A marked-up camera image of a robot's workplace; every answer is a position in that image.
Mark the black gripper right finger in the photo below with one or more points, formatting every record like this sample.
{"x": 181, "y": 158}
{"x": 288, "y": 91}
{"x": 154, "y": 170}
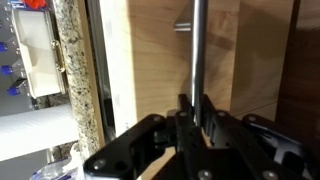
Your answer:
{"x": 256, "y": 148}

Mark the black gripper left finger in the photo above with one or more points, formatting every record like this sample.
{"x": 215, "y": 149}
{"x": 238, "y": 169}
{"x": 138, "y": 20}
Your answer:
{"x": 130, "y": 154}

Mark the wooden top drawer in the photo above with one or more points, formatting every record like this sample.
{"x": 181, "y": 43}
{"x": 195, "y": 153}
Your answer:
{"x": 143, "y": 63}

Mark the silver drawer handle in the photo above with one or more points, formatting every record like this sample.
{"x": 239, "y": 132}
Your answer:
{"x": 193, "y": 19}

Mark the white paper towel roll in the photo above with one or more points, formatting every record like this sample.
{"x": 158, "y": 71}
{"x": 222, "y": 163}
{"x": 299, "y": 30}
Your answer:
{"x": 33, "y": 131}

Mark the white rectangular dish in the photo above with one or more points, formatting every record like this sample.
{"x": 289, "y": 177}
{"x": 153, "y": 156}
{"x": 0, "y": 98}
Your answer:
{"x": 38, "y": 49}

